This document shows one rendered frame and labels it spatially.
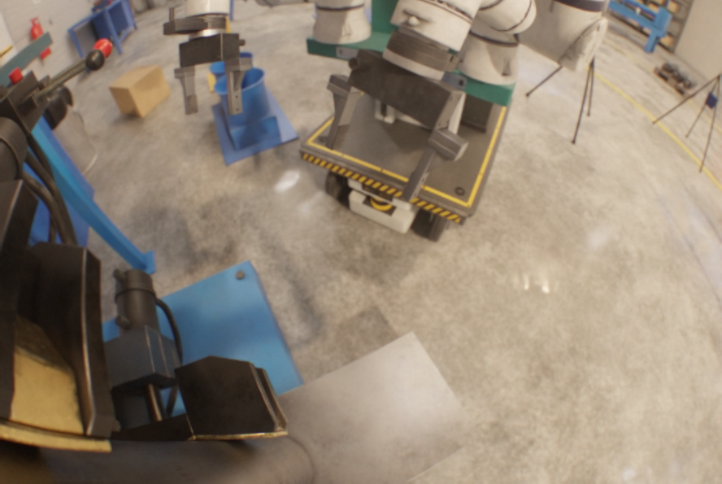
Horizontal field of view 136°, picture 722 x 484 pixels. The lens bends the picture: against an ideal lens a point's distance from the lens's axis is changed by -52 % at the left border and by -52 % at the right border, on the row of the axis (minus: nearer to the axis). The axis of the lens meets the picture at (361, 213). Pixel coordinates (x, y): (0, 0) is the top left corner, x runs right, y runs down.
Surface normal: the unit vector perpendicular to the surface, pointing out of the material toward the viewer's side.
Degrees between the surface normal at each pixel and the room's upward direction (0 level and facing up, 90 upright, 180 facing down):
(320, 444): 0
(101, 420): 90
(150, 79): 90
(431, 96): 66
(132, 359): 0
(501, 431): 0
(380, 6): 90
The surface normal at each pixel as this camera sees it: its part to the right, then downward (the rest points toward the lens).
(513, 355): -0.01, -0.61
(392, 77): -0.55, 0.35
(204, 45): -0.36, 0.43
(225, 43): 0.93, 0.20
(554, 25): -0.77, 0.59
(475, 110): -0.50, 0.69
